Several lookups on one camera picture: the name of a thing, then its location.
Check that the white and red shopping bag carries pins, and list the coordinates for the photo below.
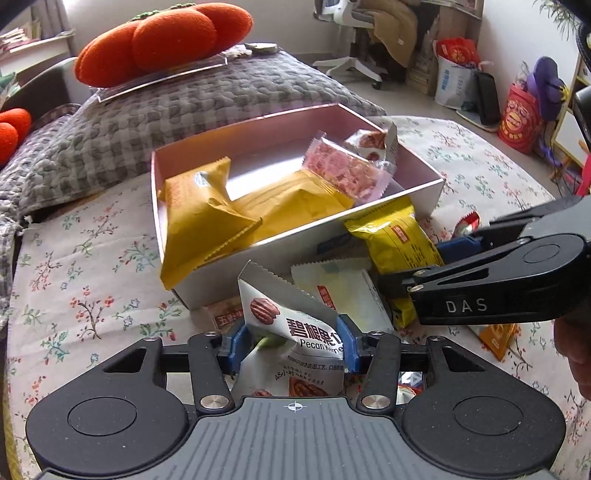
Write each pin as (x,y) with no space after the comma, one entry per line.
(457,59)

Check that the red snack bag on floor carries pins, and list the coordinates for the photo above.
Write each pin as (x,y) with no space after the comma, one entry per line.
(521,121)

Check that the beige coat on chair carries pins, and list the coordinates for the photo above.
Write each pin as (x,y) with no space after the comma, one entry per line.
(395,26)

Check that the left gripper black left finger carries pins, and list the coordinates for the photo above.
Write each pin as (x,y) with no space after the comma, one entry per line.
(235,346)

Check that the brown biscuit packet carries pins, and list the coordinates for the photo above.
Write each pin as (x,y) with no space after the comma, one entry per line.
(225,314)

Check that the yellow green snack packet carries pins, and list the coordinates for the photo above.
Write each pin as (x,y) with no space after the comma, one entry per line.
(395,240)

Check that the white office chair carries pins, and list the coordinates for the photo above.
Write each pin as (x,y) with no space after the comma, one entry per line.
(349,14)

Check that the large yellow packet in box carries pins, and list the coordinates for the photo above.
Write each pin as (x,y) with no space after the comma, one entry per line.
(294,201)

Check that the large orange pumpkin cushion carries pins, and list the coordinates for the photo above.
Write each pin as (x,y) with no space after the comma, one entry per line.
(161,40)

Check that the white bookshelf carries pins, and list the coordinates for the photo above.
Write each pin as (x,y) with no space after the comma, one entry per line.
(30,60)

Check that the silver pecan kernels packet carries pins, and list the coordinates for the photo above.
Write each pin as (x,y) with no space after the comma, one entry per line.
(297,351)

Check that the pink nougat packet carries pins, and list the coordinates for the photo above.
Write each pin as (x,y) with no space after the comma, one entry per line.
(356,177)

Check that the pink cardboard box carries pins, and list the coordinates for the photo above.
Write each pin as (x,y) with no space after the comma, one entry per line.
(263,151)

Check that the red candy wrapper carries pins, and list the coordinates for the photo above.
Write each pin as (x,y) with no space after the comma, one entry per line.
(467,225)

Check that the floral tablecloth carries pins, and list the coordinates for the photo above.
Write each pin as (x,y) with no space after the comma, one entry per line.
(87,282)

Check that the white wafer packet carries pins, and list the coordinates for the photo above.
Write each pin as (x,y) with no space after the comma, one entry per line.
(345,286)

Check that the silver wrapper on blanket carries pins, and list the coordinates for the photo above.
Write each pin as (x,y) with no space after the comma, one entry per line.
(262,48)

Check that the red white snack packet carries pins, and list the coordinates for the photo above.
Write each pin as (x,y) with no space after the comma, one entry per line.
(380,147)

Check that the clear acrylic tray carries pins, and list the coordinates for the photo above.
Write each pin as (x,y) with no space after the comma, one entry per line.
(107,94)

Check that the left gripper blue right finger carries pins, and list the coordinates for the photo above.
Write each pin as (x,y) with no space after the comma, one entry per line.
(349,334)

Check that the grey checked quilted blanket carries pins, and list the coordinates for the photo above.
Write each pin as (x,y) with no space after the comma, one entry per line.
(84,149)

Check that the orange small packet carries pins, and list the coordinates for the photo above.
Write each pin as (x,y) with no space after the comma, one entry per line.
(495,337)

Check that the small orange pumpkin cushion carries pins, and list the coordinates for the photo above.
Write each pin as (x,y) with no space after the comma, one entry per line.
(15,125)

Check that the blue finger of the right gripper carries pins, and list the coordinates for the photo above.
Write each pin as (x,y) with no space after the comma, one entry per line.
(459,248)

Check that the purple hat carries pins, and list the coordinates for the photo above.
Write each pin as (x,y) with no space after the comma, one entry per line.
(545,85)

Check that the right hand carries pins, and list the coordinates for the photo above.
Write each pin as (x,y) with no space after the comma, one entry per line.
(572,340)

